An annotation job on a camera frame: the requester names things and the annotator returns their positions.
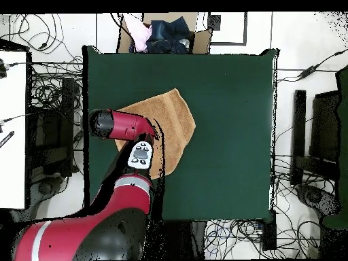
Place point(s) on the dark green fabric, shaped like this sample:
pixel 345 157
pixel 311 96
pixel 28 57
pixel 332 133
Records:
pixel 344 136

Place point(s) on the dark blue jeans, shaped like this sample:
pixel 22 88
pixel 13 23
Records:
pixel 168 35

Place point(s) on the brown cardboard box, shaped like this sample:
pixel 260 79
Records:
pixel 201 40

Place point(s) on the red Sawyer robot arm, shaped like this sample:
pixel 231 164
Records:
pixel 122 204

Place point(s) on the orange-brown terry towel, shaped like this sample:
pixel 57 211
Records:
pixel 176 122

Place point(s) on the black power box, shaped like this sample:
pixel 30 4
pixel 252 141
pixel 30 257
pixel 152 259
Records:
pixel 269 231

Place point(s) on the black equipment stand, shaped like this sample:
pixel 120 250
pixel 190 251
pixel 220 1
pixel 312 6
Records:
pixel 325 127
pixel 57 136

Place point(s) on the dark green table cloth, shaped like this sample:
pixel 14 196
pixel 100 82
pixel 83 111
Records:
pixel 231 136

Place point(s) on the pink garment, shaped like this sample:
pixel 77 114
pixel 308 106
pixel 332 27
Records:
pixel 140 35

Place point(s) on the white desk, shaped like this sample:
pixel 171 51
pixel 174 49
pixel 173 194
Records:
pixel 12 136

